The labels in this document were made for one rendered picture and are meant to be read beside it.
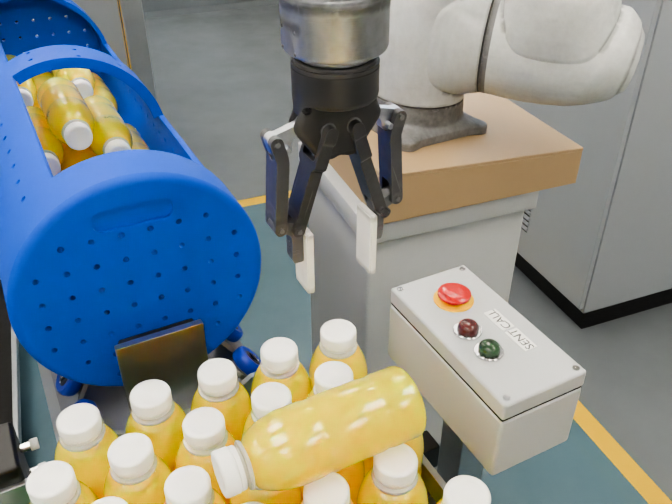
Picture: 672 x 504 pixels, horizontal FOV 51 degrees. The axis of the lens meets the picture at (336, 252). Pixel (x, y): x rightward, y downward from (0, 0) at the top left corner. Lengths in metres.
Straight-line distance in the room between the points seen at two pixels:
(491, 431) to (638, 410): 1.64
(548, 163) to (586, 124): 1.08
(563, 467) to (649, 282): 0.81
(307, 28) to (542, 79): 0.59
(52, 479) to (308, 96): 0.39
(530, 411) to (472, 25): 0.60
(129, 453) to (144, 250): 0.23
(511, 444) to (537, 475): 1.35
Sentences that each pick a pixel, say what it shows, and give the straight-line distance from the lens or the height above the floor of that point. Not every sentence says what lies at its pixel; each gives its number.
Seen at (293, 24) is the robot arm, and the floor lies 1.41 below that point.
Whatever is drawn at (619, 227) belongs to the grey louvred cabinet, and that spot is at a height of 0.41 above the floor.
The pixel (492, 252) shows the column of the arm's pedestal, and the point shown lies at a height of 0.88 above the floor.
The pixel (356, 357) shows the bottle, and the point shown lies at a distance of 0.77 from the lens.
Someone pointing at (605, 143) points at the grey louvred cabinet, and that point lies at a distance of 2.21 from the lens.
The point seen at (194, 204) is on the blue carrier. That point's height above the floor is 1.19.
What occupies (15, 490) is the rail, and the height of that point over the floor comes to 0.98.
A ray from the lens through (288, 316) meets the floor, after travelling 2.47.
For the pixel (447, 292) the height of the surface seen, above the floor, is 1.11.
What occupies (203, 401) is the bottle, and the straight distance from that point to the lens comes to 0.73.
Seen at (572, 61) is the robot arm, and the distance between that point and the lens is 1.07.
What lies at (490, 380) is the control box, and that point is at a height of 1.10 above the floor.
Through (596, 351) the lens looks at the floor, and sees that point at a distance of 2.48.
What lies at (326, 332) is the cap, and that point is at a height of 1.08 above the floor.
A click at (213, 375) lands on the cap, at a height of 1.08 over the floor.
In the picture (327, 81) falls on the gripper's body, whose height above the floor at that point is 1.37.
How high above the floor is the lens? 1.57
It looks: 34 degrees down
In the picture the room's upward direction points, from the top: straight up
